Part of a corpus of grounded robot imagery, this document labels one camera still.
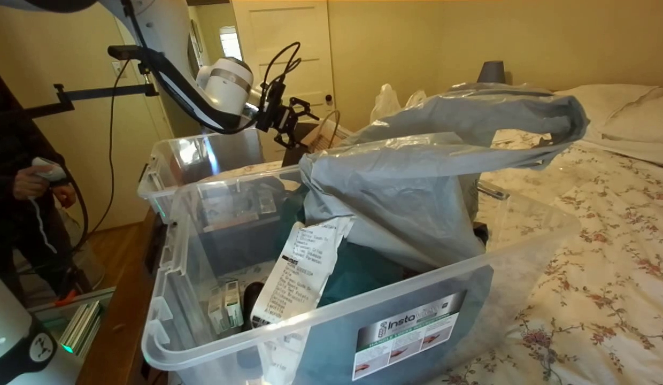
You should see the white handheld controller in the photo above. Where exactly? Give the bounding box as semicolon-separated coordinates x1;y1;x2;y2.
30;156;70;189

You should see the white and black device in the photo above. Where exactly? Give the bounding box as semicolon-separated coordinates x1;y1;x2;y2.
0;271;86;385

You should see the white paper packet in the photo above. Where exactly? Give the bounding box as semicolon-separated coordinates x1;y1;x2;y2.
248;214;358;331

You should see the grey plastic bag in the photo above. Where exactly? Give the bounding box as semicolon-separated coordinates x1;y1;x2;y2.
298;83;592;273

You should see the brown cardboard box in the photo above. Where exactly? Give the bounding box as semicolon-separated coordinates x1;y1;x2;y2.
302;115;349;153

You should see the thin looped cable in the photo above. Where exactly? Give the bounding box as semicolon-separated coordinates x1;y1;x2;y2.
312;105;346;156

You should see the person in dark clothes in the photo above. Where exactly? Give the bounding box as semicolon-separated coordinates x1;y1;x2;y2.
0;63;93;296

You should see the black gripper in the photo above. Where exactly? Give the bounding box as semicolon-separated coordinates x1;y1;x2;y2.
258;79;322;168

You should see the aluminium rail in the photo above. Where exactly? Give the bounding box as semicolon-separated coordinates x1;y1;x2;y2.
27;284;119;359

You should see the clear plastic bin lid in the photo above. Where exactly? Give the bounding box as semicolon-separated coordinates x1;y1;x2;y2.
474;177;585;289

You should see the clear plastic bin with label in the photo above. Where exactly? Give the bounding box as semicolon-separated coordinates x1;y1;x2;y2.
139;165;496;385

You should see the thin black hanging cable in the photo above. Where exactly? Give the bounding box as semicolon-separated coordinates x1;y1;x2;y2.
69;63;133;252

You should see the person's left hand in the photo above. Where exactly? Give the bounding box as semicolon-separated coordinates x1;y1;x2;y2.
56;183;80;209

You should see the dark grey cone object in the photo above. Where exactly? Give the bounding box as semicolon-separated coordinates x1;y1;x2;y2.
476;59;512;90

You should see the floral bed duvet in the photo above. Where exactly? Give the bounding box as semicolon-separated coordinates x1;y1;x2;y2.
423;139;663;385

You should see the clear plastic storage bin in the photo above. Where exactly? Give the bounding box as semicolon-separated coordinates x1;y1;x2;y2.
135;127;307;225

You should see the white pillow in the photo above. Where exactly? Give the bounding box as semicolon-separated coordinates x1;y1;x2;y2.
592;105;663;172
557;81;663;124

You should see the white panelled door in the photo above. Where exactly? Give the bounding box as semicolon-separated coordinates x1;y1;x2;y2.
229;0;336;162

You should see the white crumpled plastic bag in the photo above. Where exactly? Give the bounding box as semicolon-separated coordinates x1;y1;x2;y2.
369;81;429;124

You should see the dark teal cloth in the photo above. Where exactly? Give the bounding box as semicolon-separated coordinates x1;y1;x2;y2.
277;187;429;310

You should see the person's right hand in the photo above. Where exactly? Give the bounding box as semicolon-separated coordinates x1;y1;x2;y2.
12;165;49;204

